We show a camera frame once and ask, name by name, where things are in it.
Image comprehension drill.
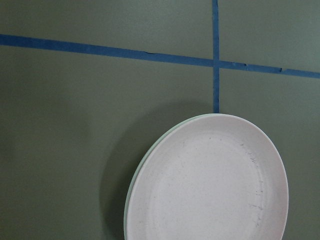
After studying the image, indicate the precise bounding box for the pink plate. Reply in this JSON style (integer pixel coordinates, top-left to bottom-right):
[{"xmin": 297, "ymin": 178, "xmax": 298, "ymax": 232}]
[{"xmin": 127, "ymin": 114, "xmax": 289, "ymax": 240}]

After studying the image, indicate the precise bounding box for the cream white plate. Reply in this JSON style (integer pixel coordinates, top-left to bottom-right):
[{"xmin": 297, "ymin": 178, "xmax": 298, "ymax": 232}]
[{"xmin": 123, "ymin": 113, "xmax": 225, "ymax": 240}]

